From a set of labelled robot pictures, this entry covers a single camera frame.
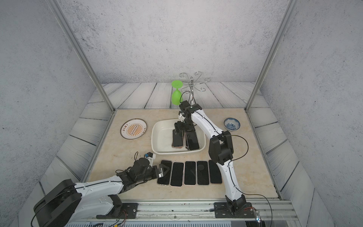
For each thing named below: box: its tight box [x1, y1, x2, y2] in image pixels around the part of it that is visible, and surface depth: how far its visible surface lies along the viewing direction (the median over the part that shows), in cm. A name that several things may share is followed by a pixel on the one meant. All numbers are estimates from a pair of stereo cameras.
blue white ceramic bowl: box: [223, 117, 241, 132], surface depth 110 cm
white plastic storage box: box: [151, 118, 207, 154], surface depth 102 cm
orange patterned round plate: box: [120, 118, 148, 140], surface depth 110 cm
